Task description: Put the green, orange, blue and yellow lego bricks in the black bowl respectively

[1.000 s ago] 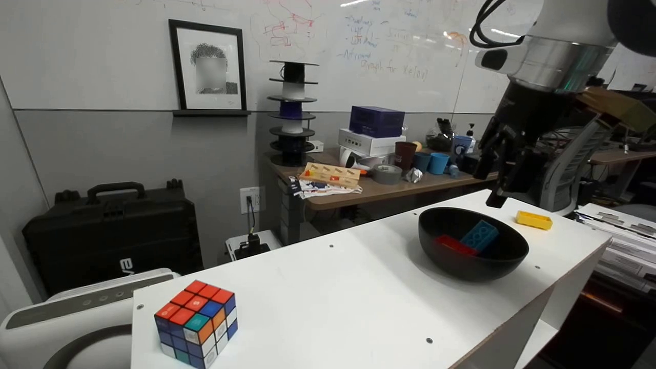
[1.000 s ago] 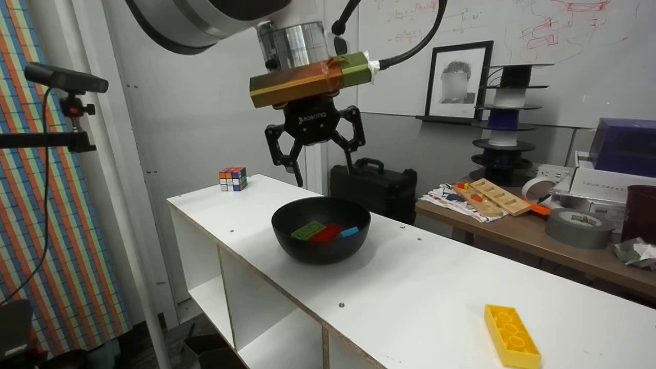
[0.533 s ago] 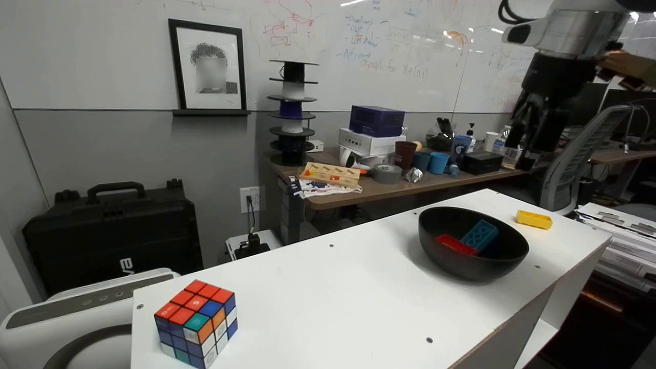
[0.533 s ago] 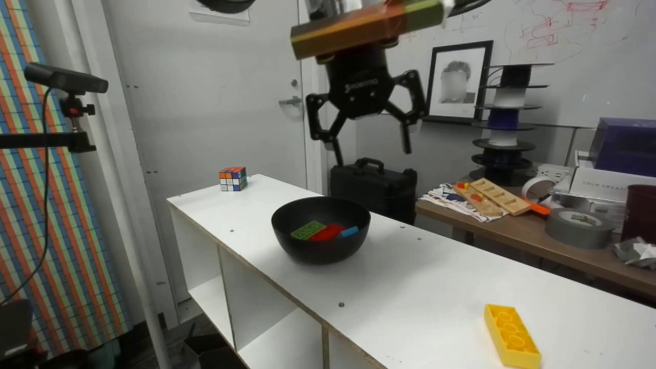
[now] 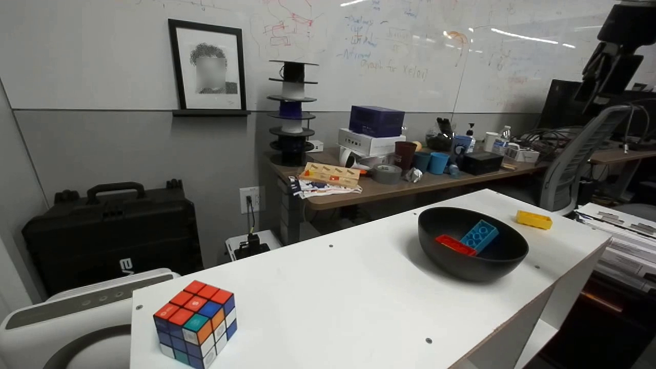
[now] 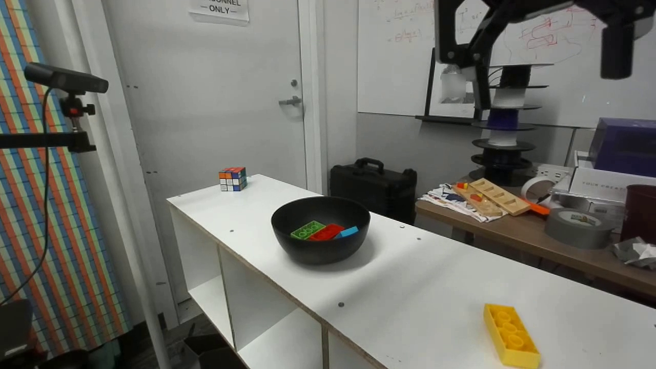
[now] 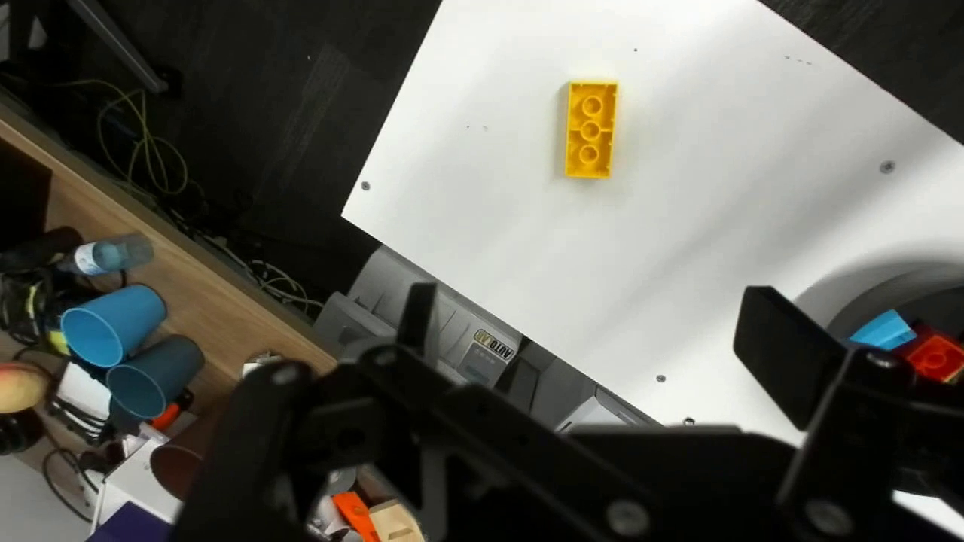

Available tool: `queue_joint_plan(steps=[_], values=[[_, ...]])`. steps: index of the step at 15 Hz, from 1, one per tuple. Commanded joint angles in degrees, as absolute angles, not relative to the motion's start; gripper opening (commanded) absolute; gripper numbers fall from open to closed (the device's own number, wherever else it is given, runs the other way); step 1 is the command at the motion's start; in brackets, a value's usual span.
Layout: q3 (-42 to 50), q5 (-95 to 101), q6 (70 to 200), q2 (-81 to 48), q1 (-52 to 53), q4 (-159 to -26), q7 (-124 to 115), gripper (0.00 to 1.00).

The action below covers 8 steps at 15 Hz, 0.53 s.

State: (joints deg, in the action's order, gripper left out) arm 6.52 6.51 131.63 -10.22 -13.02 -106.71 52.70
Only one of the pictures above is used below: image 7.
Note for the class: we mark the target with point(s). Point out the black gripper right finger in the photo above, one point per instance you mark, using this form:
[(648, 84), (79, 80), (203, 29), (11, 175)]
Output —
[(853, 431)]

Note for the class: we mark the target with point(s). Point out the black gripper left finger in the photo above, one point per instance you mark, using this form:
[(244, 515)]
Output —
[(482, 454)]

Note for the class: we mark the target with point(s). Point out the yellow lego brick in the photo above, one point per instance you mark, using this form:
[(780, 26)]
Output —
[(590, 130)]

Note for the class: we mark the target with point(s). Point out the grey printer device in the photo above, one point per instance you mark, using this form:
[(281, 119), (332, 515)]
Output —
[(460, 340)]

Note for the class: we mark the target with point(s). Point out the orange utility knife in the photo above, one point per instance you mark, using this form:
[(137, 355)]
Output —
[(353, 513)]

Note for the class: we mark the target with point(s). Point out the wooden desk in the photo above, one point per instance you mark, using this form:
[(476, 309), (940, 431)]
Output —
[(199, 289)]

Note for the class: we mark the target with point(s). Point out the dark blue plastic cup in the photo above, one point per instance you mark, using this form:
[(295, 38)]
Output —
[(153, 379)]

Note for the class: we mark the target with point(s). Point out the white cardboard box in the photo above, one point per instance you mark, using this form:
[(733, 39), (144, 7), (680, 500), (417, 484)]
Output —
[(137, 484)]

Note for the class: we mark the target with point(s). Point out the purple box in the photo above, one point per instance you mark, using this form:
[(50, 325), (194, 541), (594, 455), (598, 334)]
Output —
[(131, 529)]

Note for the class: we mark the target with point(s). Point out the light blue plastic cup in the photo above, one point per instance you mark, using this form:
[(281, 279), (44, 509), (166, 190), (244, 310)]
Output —
[(108, 325)]

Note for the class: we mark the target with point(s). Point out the clear blue plastic cup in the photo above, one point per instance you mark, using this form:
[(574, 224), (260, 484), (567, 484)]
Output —
[(111, 253)]

